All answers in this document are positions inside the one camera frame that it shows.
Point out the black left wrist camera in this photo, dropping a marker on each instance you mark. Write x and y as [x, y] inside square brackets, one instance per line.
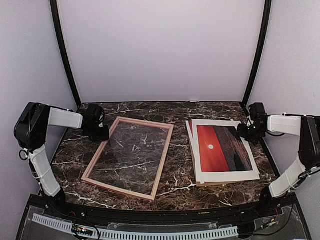
[95, 114]

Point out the brown cardboard backing board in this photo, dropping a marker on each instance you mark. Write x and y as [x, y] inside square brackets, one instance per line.
[210, 184]

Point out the black corner post left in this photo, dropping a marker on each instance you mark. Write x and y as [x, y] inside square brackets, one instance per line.
[63, 52]

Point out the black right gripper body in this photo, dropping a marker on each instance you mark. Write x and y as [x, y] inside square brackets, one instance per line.
[250, 134]

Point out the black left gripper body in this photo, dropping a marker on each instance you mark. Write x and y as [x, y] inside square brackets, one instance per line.
[97, 135]

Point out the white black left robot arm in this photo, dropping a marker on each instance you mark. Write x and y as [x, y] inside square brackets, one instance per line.
[30, 132]

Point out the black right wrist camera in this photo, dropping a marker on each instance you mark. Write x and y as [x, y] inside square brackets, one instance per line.
[257, 111]

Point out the clear acrylic sheet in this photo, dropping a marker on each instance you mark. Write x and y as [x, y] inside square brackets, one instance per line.
[130, 157]

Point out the black table edge rail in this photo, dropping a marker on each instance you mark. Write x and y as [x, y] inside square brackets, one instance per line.
[238, 215]

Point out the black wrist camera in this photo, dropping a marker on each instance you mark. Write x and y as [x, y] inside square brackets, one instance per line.
[95, 114]
[257, 111]

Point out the white photo mat board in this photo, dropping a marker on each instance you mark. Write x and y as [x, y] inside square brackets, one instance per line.
[204, 177]

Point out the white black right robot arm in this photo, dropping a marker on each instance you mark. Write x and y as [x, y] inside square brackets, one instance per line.
[306, 130]

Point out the black corner post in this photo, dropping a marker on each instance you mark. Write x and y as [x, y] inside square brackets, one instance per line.
[63, 52]
[258, 53]

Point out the grey slotted cable duct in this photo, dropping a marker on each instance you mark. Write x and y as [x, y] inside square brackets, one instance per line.
[134, 232]

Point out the black corner post right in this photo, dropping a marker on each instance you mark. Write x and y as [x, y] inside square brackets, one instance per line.
[258, 53]

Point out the red sunset photo print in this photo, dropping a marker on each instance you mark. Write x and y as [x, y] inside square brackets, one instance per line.
[222, 150]

